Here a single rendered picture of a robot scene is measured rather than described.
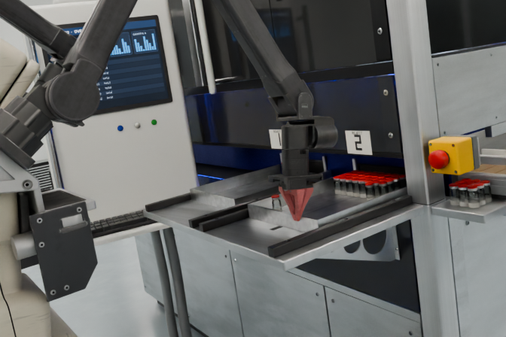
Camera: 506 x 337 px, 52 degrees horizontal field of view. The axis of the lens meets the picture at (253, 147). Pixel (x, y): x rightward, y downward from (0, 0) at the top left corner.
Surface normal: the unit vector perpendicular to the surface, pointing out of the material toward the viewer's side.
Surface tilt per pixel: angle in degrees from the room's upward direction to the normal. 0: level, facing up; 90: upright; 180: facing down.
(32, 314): 90
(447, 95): 90
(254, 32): 89
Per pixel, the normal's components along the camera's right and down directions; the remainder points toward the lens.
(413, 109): -0.82, 0.20
